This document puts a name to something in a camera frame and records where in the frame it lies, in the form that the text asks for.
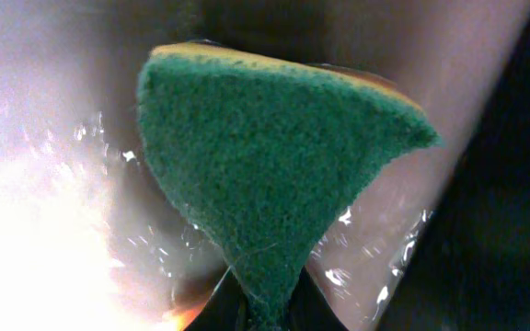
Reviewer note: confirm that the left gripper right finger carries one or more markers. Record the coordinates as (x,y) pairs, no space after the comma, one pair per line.
(308,309)

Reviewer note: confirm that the green and yellow sponge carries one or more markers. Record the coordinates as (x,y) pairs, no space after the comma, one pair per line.
(263,155)

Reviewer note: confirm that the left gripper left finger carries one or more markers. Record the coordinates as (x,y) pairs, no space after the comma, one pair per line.
(226,309)

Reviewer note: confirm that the rectangular black tray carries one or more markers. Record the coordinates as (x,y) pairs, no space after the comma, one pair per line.
(441,241)

